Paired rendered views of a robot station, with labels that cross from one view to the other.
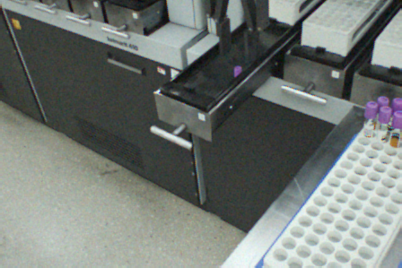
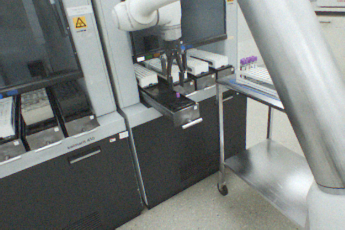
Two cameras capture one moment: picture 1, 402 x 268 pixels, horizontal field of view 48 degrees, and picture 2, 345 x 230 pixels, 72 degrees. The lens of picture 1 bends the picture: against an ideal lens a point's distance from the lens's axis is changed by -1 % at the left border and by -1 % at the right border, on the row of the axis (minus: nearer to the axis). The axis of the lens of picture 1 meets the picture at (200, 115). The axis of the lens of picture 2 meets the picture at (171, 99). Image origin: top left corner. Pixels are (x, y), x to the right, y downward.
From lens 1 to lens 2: 0.99 m
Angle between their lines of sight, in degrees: 58
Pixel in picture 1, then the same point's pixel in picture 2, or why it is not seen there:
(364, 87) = (200, 82)
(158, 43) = (109, 124)
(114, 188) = not seen: outside the picture
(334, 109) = (193, 97)
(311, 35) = (175, 76)
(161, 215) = not seen: outside the picture
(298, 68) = (179, 89)
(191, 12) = (111, 103)
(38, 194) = not seen: outside the picture
